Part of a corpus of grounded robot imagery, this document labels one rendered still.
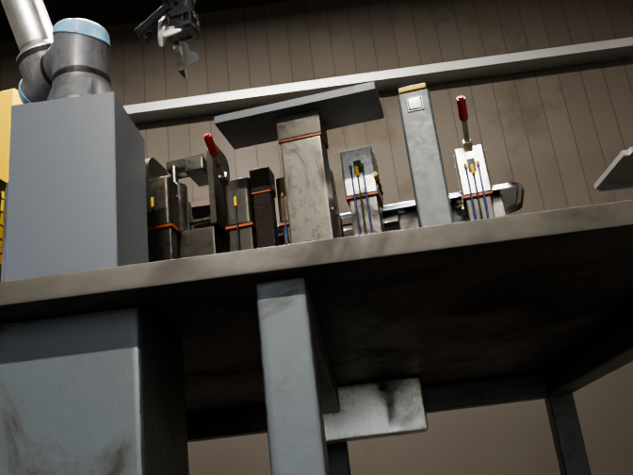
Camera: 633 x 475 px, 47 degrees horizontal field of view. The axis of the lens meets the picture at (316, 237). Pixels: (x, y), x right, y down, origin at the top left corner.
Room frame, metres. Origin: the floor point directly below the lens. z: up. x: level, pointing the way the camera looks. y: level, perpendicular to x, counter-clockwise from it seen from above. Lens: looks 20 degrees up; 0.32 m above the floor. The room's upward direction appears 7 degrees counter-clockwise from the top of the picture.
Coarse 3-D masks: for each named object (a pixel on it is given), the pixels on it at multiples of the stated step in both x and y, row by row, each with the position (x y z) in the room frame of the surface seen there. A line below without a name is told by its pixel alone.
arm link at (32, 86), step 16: (16, 0) 1.30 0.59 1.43; (32, 0) 1.31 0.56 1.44; (16, 16) 1.31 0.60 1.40; (32, 16) 1.31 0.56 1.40; (48, 16) 1.35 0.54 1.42; (16, 32) 1.33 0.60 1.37; (32, 32) 1.32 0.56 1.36; (48, 32) 1.34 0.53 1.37; (32, 48) 1.32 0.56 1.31; (32, 64) 1.33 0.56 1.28; (32, 80) 1.34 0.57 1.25; (32, 96) 1.37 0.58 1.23
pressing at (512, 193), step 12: (456, 192) 1.65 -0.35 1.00; (504, 192) 1.69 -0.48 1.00; (516, 192) 1.70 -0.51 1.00; (396, 204) 1.68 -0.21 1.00; (408, 204) 1.67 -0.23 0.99; (456, 204) 1.72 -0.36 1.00; (504, 204) 1.77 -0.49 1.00; (516, 204) 1.77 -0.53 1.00; (348, 216) 1.70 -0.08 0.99; (384, 216) 1.75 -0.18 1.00; (396, 216) 1.76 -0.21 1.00; (384, 228) 1.84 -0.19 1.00; (396, 228) 1.85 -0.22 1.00
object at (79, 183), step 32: (96, 96) 1.19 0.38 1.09; (32, 128) 1.19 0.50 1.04; (64, 128) 1.19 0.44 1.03; (96, 128) 1.19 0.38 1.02; (128, 128) 1.27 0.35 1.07; (32, 160) 1.19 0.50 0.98; (64, 160) 1.19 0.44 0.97; (96, 160) 1.19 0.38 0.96; (128, 160) 1.27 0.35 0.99; (32, 192) 1.19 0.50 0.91; (64, 192) 1.19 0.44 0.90; (96, 192) 1.19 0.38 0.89; (128, 192) 1.26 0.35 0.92; (32, 224) 1.19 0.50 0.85; (64, 224) 1.19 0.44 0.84; (96, 224) 1.19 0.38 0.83; (128, 224) 1.26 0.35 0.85; (32, 256) 1.19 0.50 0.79; (64, 256) 1.19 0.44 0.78; (96, 256) 1.19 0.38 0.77; (128, 256) 1.25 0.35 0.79
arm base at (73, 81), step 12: (60, 72) 1.24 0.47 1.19; (72, 72) 1.23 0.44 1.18; (84, 72) 1.24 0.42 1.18; (96, 72) 1.25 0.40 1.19; (60, 84) 1.23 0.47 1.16; (72, 84) 1.22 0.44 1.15; (84, 84) 1.23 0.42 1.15; (96, 84) 1.25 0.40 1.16; (108, 84) 1.29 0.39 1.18; (48, 96) 1.25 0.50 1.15; (60, 96) 1.22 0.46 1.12; (72, 96) 1.22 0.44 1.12
